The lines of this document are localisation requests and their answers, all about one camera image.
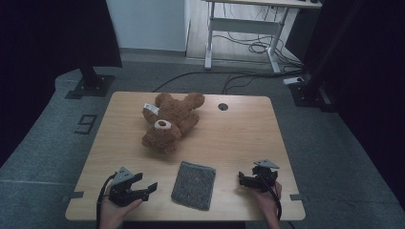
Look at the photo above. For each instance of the person's left hand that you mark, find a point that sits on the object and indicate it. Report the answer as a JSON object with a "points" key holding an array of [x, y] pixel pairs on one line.
{"points": [[111, 213]]}

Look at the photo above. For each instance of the dark curtain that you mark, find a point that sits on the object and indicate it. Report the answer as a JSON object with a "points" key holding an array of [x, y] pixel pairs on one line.
{"points": [[47, 47], [366, 95]]}

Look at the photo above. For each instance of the white desk frame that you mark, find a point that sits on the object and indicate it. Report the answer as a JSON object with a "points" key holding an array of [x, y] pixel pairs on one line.
{"points": [[245, 25]]}

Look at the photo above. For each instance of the white power strip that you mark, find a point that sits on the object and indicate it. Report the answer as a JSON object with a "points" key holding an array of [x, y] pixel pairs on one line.
{"points": [[293, 80]]}

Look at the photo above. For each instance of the brown teddy bear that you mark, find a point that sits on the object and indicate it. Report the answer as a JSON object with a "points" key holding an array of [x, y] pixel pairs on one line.
{"points": [[172, 122]]}

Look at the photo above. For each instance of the person's right hand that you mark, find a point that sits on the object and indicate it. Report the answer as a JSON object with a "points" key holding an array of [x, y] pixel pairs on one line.
{"points": [[268, 203]]}

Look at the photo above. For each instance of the grey tape strip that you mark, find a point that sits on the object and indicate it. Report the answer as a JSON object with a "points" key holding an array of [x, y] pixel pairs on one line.
{"points": [[297, 197], [74, 195]]}

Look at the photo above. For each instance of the black metal stand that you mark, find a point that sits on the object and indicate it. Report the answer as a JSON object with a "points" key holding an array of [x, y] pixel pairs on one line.
{"points": [[92, 84], [313, 89]]}

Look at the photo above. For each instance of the grey knitted cloth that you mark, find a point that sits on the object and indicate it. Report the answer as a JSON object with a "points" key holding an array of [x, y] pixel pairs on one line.
{"points": [[193, 186]]}

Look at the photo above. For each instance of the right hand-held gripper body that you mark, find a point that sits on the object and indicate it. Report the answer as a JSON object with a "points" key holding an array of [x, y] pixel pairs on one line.
{"points": [[266, 178]]}

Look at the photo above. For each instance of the black floor tape mark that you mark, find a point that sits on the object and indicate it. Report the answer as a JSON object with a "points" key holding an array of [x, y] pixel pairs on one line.
{"points": [[86, 124]]}

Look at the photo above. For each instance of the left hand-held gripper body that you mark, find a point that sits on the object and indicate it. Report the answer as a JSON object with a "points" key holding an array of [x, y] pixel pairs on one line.
{"points": [[122, 192]]}

